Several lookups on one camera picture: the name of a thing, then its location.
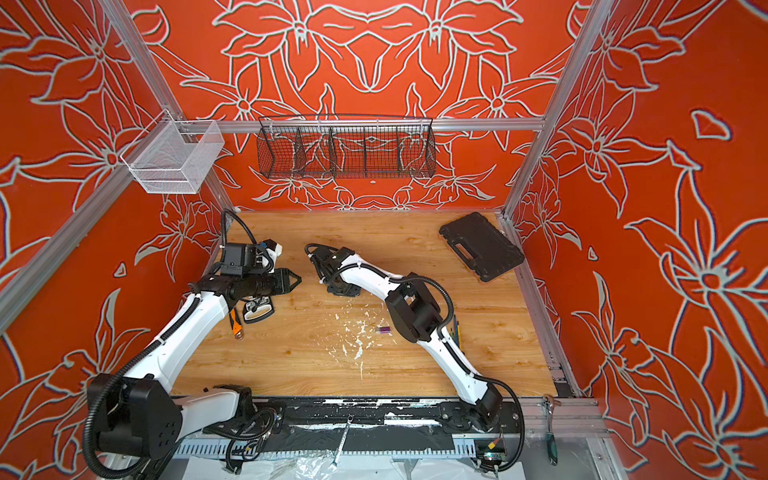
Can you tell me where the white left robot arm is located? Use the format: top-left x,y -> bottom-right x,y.
82,238 -> 301,479

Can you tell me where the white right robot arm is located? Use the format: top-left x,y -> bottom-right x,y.
304,243 -> 526,474

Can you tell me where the black plastic tool case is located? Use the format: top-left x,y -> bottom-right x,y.
439,212 -> 525,283

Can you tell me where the orange handled tool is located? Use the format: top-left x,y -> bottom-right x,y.
229,308 -> 244,340

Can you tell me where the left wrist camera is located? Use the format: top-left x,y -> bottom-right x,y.
258,239 -> 282,266

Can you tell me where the black wire mesh basket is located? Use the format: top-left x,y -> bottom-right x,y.
256,115 -> 437,180

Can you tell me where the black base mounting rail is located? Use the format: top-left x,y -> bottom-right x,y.
254,397 -> 522,459

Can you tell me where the white wire mesh basket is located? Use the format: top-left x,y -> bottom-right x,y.
119,110 -> 225,194

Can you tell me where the green handled screwdriver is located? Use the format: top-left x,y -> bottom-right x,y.
542,395 -> 560,466

